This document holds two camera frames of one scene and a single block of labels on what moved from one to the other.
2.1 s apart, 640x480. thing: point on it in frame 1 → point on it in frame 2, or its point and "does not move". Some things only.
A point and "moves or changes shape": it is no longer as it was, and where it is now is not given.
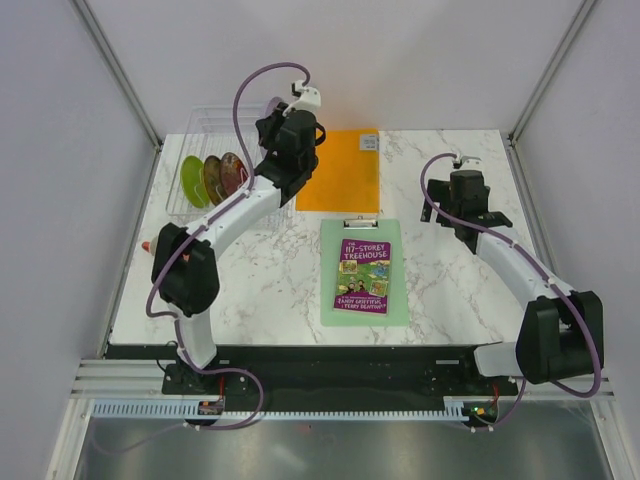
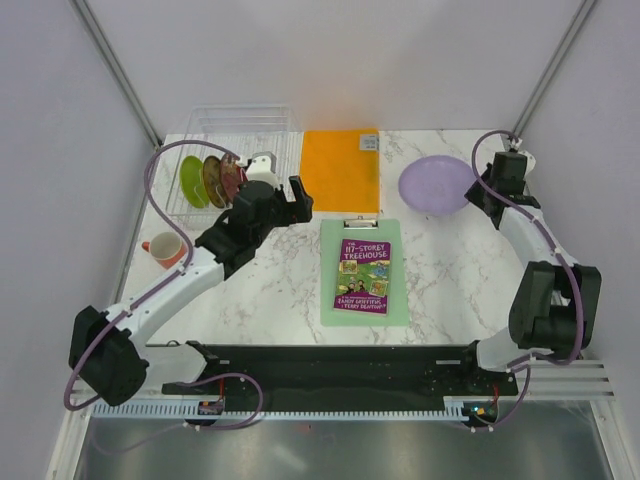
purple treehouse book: [362, 276] does not move
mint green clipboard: [364, 228] does not move
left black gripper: [267, 128] → [296, 211]
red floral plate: [233, 172] does not move
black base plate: [337, 371] does not move
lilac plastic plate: [270, 107] moves or changes shape
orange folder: [347, 176] does not move
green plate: [194, 182] does not move
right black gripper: [438, 191] → [473, 196]
